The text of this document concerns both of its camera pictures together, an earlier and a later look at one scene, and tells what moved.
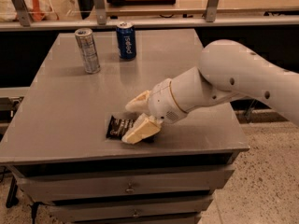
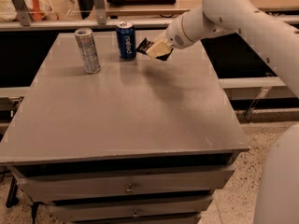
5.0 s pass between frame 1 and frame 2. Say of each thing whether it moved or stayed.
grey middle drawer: stayed
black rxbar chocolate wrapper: moved
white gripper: moved
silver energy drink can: stayed
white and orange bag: stayed
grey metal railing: stayed
